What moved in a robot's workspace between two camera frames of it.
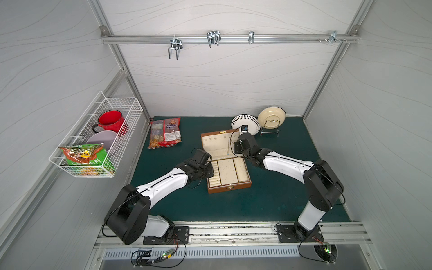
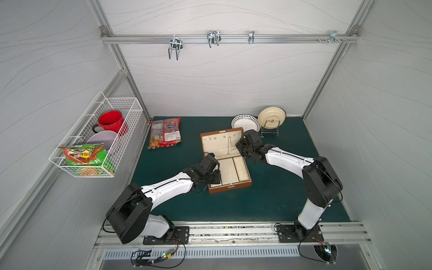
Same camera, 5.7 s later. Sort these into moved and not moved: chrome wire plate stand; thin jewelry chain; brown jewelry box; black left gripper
Moved: black left gripper
Not moved: thin jewelry chain; chrome wire plate stand; brown jewelry box
